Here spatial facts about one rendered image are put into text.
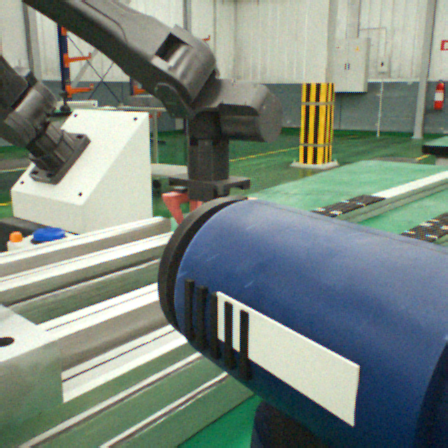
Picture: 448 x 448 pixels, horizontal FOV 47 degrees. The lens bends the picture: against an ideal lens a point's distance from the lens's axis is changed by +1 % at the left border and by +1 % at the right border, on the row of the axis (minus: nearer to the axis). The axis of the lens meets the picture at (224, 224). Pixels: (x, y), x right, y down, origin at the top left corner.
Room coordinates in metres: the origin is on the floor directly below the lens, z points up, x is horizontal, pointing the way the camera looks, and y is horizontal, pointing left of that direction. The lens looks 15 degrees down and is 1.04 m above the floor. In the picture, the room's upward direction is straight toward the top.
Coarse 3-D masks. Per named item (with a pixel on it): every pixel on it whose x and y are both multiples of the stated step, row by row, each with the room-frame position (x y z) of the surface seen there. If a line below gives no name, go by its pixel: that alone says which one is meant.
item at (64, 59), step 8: (64, 32) 9.10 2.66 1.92; (64, 40) 9.10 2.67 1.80; (72, 40) 9.30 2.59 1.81; (208, 40) 11.36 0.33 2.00; (64, 48) 9.09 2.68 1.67; (64, 56) 9.07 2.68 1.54; (88, 56) 8.74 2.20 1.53; (64, 64) 9.07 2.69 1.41; (112, 64) 9.99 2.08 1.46; (64, 72) 9.15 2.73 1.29; (64, 80) 9.16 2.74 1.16; (64, 88) 9.16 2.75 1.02; (80, 88) 8.89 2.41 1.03; (88, 88) 8.78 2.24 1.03; (96, 88) 9.66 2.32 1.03; (136, 88) 10.40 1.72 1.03; (184, 120) 11.75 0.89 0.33; (184, 128) 11.75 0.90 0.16
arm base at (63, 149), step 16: (48, 128) 0.97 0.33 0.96; (32, 144) 0.95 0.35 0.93; (48, 144) 0.97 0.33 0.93; (64, 144) 0.98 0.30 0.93; (80, 144) 1.01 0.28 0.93; (32, 160) 0.98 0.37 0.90; (48, 160) 0.97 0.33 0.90; (64, 160) 0.98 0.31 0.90; (32, 176) 0.99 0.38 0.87; (48, 176) 0.98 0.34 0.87; (64, 176) 0.97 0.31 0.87
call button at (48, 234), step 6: (42, 228) 0.66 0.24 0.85; (48, 228) 0.66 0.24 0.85; (54, 228) 0.66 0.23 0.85; (60, 228) 0.66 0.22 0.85; (36, 234) 0.64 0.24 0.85; (42, 234) 0.64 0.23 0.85; (48, 234) 0.64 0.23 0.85; (54, 234) 0.64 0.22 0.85; (60, 234) 0.64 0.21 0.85; (36, 240) 0.64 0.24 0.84; (42, 240) 0.63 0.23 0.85; (48, 240) 0.63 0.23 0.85; (54, 240) 0.64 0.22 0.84
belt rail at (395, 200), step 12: (420, 180) 1.28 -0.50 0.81; (432, 180) 1.28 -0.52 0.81; (444, 180) 1.31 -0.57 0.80; (384, 192) 1.13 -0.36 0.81; (396, 192) 1.13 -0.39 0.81; (408, 192) 1.15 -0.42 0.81; (420, 192) 1.22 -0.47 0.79; (432, 192) 1.26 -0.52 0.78; (372, 204) 1.02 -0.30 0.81; (384, 204) 1.07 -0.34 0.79; (396, 204) 1.11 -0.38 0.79; (348, 216) 0.95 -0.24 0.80; (360, 216) 0.98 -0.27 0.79; (372, 216) 1.02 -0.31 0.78
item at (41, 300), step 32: (128, 224) 0.64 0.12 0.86; (160, 224) 0.66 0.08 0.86; (0, 256) 0.51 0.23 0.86; (32, 256) 0.52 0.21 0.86; (64, 256) 0.55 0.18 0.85; (96, 256) 0.51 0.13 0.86; (128, 256) 0.53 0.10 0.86; (160, 256) 0.57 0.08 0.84; (0, 288) 0.43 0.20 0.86; (32, 288) 0.45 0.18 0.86; (64, 288) 0.48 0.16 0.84; (96, 288) 0.50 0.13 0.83; (128, 288) 0.53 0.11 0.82; (32, 320) 0.44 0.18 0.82
